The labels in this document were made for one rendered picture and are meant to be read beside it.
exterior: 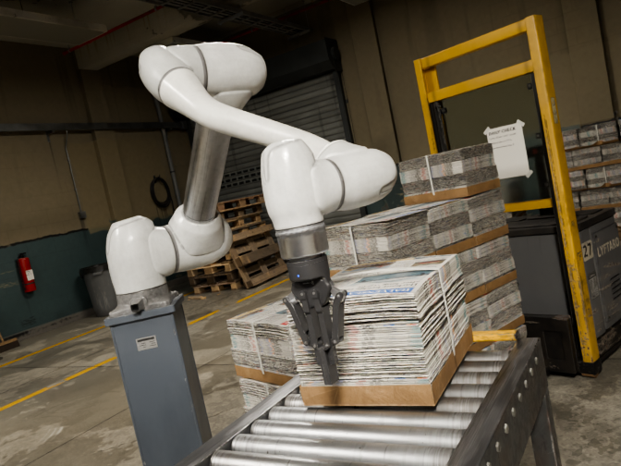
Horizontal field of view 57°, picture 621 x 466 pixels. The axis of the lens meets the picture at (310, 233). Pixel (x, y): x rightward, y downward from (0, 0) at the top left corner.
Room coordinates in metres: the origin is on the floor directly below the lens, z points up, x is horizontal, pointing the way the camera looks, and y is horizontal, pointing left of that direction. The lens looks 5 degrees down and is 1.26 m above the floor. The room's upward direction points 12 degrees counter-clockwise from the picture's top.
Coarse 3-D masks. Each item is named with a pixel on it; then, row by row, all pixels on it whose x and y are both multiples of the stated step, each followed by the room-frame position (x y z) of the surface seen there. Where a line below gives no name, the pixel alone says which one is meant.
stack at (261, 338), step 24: (264, 312) 2.12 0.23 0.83; (480, 312) 2.56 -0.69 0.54; (240, 336) 2.07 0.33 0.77; (264, 336) 1.95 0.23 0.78; (288, 336) 1.85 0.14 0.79; (240, 360) 2.09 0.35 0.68; (264, 360) 1.97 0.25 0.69; (288, 360) 1.86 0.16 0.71; (240, 384) 2.12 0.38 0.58; (264, 384) 2.00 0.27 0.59
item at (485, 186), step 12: (492, 180) 2.74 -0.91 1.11; (444, 192) 2.69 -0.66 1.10; (456, 192) 2.65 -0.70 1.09; (468, 192) 2.60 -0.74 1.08; (408, 204) 2.87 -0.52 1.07; (504, 228) 2.75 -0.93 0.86; (480, 240) 2.62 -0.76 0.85; (504, 276) 2.71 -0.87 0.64; (516, 276) 2.78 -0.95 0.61; (492, 288) 2.63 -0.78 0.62; (516, 324) 2.73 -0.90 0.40
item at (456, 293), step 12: (360, 264) 1.46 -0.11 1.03; (372, 264) 1.41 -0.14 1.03; (384, 264) 1.38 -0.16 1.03; (396, 264) 1.35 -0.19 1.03; (408, 264) 1.32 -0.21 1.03; (420, 264) 1.29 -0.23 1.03; (432, 264) 1.26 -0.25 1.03; (444, 264) 1.24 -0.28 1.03; (456, 264) 1.32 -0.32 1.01; (336, 276) 1.36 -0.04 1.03; (348, 276) 1.33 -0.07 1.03; (444, 276) 1.23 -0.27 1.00; (456, 276) 1.31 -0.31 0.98; (456, 288) 1.29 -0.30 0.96; (456, 300) 1.28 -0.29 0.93; (456, 312) 1.29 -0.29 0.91; (456, 324) 1.26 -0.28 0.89; (468, 324) 1.35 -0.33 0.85; (456, 336) 1.25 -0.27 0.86
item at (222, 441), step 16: (288, 384) 1.35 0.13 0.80; (272, 400) 1.26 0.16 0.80; (240, 416) 1.20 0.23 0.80; (256, 416) 1.18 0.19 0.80; (224, 432) 1.13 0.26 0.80; (240, 432) 1.12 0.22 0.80; (208, 448) 1.07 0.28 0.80; (224, 448) 1.08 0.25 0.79; (176, 464) 1.03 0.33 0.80; (192, 464) 1.02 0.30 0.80; (208, 464) 1.03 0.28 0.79
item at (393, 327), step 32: (352, 288) 1.16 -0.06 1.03; (384, 288) 1.10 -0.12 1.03; (416, 288) 1.06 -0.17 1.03; (288, 320) 1.16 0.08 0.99; (352, 320) 1.10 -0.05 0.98; (384, 320) 1.07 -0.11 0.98; (416, 320) 1.04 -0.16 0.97; (352, 352) 1.11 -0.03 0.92; (384, 352) 1.08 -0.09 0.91; (416, 352) 1.05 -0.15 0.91; (320, 384) 1.15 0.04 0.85; (352, 384) 1.12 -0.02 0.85; (384, 384) 1.08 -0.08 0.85; (416, 384) 1.05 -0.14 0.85
